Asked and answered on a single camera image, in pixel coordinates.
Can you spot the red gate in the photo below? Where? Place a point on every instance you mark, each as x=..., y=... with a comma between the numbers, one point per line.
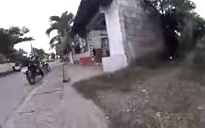
x=86, y=60

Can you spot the short pole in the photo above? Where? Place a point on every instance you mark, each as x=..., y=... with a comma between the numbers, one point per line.
x=63, y=71

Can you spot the grey concrete building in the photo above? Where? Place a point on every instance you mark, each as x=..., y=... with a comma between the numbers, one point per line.
x=130, y=30

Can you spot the palm tree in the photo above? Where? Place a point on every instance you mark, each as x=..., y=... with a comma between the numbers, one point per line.
x=61, y=30

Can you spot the dry grass patch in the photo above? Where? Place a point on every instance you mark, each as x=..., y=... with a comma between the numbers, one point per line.
x=150, y=96

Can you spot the pale concrete path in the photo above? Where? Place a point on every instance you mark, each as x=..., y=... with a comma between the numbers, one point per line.
x=56, y=103

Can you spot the dark motorcycle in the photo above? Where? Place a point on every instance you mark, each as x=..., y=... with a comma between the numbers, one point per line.
x=33, y=70

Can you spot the white car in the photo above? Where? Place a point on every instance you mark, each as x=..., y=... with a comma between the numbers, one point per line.
x=17, y=68

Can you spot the trees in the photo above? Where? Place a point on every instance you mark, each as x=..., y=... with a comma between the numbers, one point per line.
x=180, y=26
x=6, y=41

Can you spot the grey road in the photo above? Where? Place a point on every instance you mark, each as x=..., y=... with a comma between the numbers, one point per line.
x=3, y=93

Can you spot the pale low wall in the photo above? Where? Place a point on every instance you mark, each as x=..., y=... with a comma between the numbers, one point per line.
x=0, y=69

